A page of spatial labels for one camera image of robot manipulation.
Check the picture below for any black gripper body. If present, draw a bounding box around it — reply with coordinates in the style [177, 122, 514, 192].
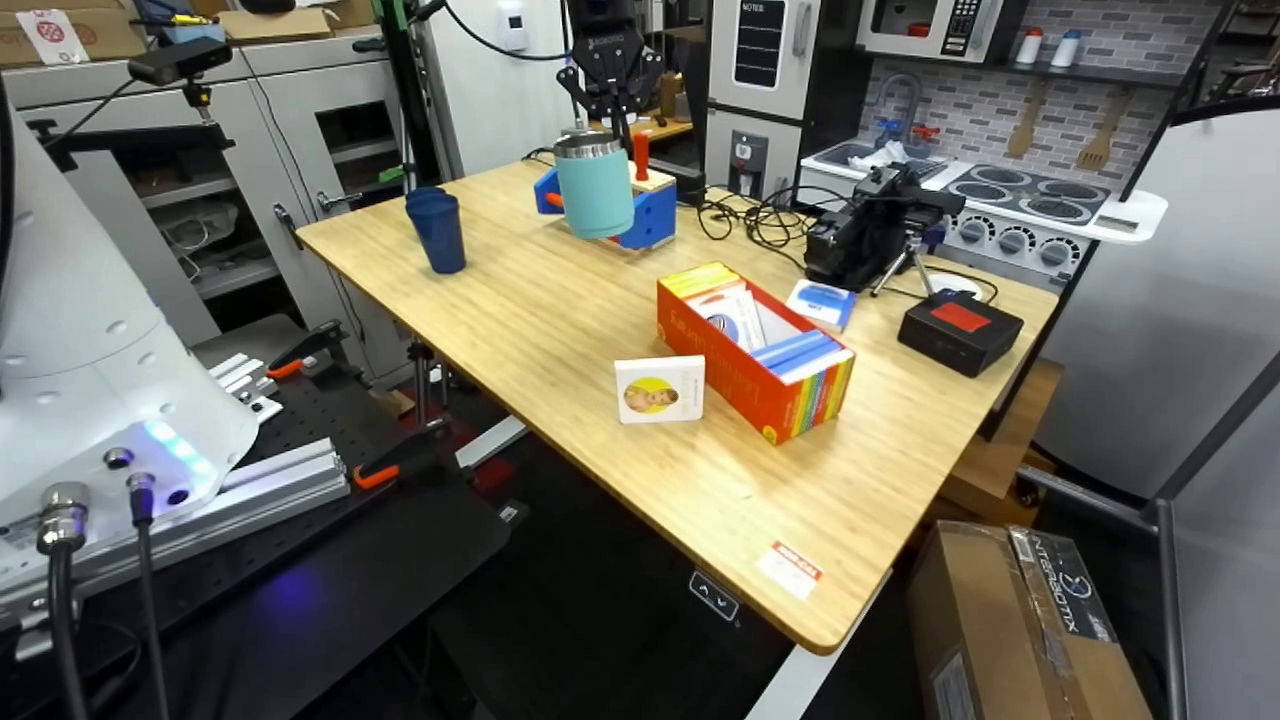
[572, 33, 656, 103]

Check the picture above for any teal thermo cup mug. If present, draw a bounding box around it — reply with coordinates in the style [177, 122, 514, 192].
[554, 137, 630, 241]

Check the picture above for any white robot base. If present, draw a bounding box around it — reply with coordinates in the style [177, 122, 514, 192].
[0, 78, 351, 606]

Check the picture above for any red peg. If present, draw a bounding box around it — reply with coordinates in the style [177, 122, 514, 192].
[630, 132, 652, 186]

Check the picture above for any blue wooden peg toy bench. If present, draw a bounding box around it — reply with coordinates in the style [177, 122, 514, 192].
[532, 164, 677, 254]

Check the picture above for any white oven cabinet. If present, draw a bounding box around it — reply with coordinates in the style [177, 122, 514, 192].
[705, 0, 824, 200]

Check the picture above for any short blue plastic cup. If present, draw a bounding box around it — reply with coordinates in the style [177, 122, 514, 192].
[403, 186, 465, 278]

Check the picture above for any colourful orange card box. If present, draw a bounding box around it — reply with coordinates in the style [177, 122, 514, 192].
[656, 264, 854, 443]

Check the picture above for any blue card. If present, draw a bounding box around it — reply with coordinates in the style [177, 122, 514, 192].
[787, 282, 854, 338]

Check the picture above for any picture card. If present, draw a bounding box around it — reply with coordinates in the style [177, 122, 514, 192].
[610, 356, 705, 423]

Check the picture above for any white toy stove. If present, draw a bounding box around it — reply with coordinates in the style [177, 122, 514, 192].
[795, 142, 1166, 292]

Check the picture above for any black box red top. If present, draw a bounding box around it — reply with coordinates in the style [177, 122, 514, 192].
[897, 292, 1023, 377]

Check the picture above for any cardboard box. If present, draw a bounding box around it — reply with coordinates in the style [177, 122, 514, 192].
[907, 520, 1152, 720]

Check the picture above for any black cable bundle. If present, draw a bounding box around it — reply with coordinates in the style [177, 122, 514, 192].
[691, 186, 814, 258]

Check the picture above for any black camera equipment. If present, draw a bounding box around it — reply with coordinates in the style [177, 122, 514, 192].
[802, 167, 965, 292]

